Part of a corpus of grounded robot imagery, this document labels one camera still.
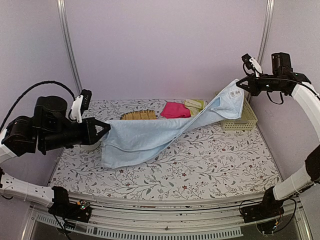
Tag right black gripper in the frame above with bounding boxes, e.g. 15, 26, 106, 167
237, 72, 286, 96

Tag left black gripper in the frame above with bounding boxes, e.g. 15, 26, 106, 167
42, 116, 111, 151

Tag light blue towel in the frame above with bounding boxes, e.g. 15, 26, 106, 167
101, 80, 245, 169

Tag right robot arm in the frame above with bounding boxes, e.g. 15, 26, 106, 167
236, 52, 320, 219

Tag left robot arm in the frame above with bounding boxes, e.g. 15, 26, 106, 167
0, 95, 111, 217

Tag cream ceramic mug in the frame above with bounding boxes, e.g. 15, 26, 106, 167
81, 144, 100, 151

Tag green plastic basket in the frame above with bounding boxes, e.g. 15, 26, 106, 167
220, 99, 258, 131

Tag woven bamboo tray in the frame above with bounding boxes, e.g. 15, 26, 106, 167
120, 109, 157, 120

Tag yellow green patterned towel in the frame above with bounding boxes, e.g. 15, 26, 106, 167
184, 99, 207, 117

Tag pink towel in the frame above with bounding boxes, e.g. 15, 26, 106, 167
160, 102, 191, 119

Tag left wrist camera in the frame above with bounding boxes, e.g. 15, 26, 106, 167
68, 89, 92, 124

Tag right aluminium post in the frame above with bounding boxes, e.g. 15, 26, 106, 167
257, 0, 275, 64

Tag aluminium post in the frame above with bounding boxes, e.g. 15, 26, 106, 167
56, 0, 83, 93
257, 0, 275, 64

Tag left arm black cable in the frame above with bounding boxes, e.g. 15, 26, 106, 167
0, 79, 77, 131

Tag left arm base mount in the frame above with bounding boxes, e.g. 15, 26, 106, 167
48, 186, 92, 223

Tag front aluminium rail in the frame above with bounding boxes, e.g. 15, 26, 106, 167
21, 192, 313, 240

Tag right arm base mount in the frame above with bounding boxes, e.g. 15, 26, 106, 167
239, 187, 285, 223

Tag left aluminium post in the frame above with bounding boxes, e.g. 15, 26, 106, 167
56, 0, 83, 93

